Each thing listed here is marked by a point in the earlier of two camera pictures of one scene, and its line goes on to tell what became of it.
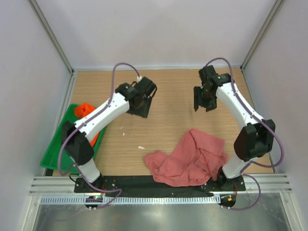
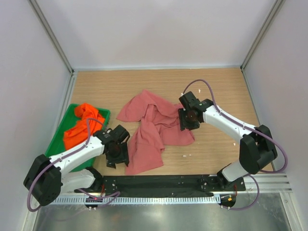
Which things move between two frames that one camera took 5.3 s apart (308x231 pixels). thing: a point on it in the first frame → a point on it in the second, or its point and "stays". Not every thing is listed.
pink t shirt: x=198 y=158 → x=159 y=126
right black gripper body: x=204 y=96 → x=186 y=120
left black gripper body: x=142 y=110 → x=121 y=148
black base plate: x=145 y=186 stays
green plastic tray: x=56 y=156 stays
